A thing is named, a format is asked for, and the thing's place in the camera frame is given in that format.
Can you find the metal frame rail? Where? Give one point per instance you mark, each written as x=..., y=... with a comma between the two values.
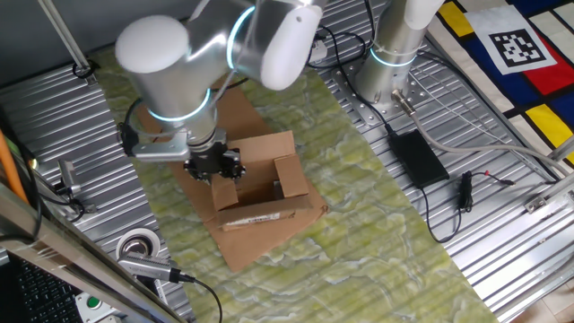
x=67, y=251

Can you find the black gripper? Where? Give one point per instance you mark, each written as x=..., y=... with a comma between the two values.
x=208, y=159

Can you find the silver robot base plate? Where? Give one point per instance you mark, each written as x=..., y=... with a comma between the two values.
x=359, y=107

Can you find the flat brown cardboard sheet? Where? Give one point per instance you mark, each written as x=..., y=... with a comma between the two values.
x=251, y=251

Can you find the metal clamp bracket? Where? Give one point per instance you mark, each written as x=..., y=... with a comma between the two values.
x=68, y=175

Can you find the grey tripod pole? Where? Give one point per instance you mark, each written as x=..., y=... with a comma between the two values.
x=67, y=40

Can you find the black keyboard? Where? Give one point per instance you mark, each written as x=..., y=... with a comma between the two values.
x=40, y=296

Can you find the wrist camera on silver bracket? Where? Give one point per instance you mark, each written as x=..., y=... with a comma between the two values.
x=161, y=150

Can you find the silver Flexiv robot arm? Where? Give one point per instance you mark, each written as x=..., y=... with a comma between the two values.
x=170, y=72

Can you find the silver ribbed camera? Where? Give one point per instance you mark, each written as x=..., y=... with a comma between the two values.
x=145, y=267

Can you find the brown cardboard box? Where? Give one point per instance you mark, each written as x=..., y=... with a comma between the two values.
x=264, y=179

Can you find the black power adapter brick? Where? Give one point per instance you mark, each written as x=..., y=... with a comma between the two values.
x=419, y=159

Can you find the fiducial marker board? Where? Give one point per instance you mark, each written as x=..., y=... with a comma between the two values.
x=538, y=103

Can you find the orange pole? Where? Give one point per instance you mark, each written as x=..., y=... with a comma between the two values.
x=11, y=170

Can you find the grey box green button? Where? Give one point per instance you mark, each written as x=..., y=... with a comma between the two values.
x=96, y=307

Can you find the green marble pattern mat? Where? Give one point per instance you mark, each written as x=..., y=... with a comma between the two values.
x=359, y=202

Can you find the white fiducial marker sheet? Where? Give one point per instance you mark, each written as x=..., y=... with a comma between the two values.
x=511, y=40

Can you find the round silver dish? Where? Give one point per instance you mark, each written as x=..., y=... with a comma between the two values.
x=136, y=242

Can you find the aluminium frame profile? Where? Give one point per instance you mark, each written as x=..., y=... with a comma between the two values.
x=549, y=197

